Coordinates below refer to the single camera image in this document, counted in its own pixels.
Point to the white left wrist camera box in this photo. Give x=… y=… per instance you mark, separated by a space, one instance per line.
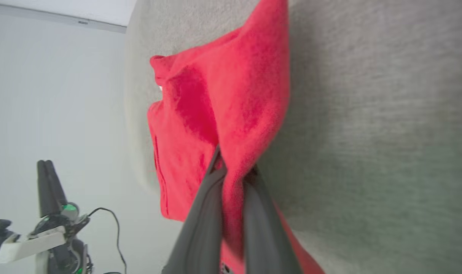
x=29 y=245

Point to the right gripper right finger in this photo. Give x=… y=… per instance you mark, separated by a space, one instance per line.
x=263 y=236

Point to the red and white garment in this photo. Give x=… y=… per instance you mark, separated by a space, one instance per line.
x=234 y=95

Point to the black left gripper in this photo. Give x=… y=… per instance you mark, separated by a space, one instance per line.
x=73 y=224

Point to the grey fabric sofa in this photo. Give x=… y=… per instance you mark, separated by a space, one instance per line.
x=368 y=133

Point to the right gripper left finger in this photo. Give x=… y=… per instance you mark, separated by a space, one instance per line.
x=200 y=228

